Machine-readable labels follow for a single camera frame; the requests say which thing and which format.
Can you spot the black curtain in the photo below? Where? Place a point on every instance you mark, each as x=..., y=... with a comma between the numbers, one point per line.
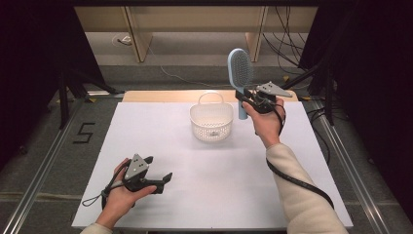
x=373, y=81
x=29, y=65

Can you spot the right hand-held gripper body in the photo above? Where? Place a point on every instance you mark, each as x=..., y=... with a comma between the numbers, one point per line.
x=269, y=88

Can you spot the metal floor rail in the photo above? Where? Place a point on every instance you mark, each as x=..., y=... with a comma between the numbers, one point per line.
x=354, y=175
x=35, y=182

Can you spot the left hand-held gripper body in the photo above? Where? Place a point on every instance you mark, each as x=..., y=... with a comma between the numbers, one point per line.
x=136, y=167

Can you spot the person's left hand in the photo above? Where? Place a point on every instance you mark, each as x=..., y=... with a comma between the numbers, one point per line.
x=118, y=201

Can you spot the black stand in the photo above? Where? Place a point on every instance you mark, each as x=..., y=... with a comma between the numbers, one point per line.
x=63, y=97
x=329, y=97

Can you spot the person's right hand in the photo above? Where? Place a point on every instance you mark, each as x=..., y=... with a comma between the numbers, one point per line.
x=268, y=126

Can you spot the white slotted plastic basket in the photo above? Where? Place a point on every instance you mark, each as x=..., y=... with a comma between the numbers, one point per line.
x=211, y=113

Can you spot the light wooden desk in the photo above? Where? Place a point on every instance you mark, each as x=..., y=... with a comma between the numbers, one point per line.
x=195, y=19

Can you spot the light blue hairbrush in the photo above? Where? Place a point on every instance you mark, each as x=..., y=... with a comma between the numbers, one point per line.
x=241, y=70

